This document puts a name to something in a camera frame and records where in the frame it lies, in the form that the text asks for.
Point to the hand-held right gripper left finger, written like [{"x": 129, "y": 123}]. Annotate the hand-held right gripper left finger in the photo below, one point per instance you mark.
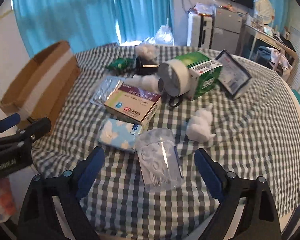
[{"x": 90, "y": 172}]

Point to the white oval mirror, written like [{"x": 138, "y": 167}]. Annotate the white oval mirror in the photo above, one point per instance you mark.
[{"x": 265, "y": 8}]

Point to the teal stool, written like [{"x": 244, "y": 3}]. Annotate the teal stool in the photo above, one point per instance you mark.
[{"x": 297, "y": 98}]

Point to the blue flowered tissue pack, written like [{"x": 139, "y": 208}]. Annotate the blue flowered tissue pack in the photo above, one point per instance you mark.
[{"x": 117, "y": 135}]

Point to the grey mini fridge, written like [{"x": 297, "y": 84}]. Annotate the grey mini fridge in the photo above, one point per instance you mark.
[{"x": 227, "y": 27}]

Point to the large clear water jug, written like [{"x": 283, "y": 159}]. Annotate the large clear water jug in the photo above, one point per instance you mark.
[{"x": 165, "y": 35}]

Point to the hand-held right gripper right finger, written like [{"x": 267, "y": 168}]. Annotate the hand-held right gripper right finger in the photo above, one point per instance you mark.
[{"x": 210, "y": 175}]

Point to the white plastic bottle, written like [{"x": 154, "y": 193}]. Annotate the white plastic bottle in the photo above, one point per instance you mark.
[{"x": 147, "y": 81}]

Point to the cream dressing desk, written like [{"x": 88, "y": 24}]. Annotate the cream dressing desk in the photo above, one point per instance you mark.
[{"x": 262, "y": 36}]

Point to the plastic bag of snacks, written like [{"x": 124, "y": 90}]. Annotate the plastic bag of snacks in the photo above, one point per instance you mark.
[{"x": 202, "y": 8}]

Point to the black case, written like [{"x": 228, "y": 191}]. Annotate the black case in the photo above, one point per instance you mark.
[{"x": 145, "y": 70}]

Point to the yellow box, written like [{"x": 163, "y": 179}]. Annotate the yellow box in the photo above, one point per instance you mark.
[{"x": 132, "y": 105}]

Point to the orange patterned cloth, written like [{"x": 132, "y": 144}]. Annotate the orange patterned cloth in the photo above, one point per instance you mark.
[{"x": 0, "y": 200}]

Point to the clear pouch with dark trim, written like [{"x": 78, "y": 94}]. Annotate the clear pouch with dark trim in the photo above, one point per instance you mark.
[{"x": 232, "y": 76}]

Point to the white garment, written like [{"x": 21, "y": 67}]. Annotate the white garment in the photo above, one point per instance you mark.
[{"x": 281, "y": 60}]

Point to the clear plastic container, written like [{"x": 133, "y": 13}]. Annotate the clear plastic container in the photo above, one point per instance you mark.
[{"x": 160, "y": 162}]

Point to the blue garment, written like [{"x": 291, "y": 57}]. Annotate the blue garment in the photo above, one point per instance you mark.
[{"x": 263, "y": 51}]

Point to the wooden chair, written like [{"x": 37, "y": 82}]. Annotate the wooden chair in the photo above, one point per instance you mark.
[{"x": 293, "y": 52}]

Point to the silver blister pack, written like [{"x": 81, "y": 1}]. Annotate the silver blister pack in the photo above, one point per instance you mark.
[{"x": 103, "y": 91}]

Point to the blue window curtain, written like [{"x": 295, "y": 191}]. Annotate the blue window curtain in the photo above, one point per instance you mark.
[{"x": 65, "y": 12}]

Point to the white suitcase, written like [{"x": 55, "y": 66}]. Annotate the white suitcase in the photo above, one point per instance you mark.
[{"x": 196, "y": 30}]

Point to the green and white carton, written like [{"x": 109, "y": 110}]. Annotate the green and white carton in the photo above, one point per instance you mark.
[{"x": 205, "y": 82}]

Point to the green snack packet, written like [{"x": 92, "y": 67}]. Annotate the green snack packet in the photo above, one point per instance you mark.
[{"x": 118, "y": 64}]

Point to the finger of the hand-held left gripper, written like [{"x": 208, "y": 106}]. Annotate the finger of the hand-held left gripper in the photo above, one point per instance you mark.
[
  {"x": 38, "y": 127},
  {"x": 11, "y": 120}
]

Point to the brown cardboard box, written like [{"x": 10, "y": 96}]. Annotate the brown cardboard box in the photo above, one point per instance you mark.
[{"x": 52, "y": 100}]

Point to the checkered blanket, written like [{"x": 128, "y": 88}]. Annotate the checkered blanket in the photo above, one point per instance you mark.
[{"x": 240, "y": 142}]

